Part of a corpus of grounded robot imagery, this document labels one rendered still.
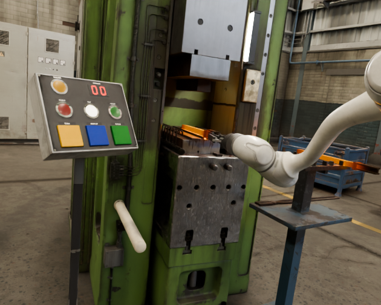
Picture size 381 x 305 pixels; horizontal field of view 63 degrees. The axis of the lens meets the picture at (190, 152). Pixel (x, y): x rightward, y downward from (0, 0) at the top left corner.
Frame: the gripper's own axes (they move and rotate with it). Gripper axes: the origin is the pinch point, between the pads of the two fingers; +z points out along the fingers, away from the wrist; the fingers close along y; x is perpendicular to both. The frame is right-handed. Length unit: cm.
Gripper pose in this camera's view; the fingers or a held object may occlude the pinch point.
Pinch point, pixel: (212, 135)
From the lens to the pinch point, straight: 144.9
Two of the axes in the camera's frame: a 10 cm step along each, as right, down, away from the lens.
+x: 1.1, -9.8, -1.9
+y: 9.2, 0.3, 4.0
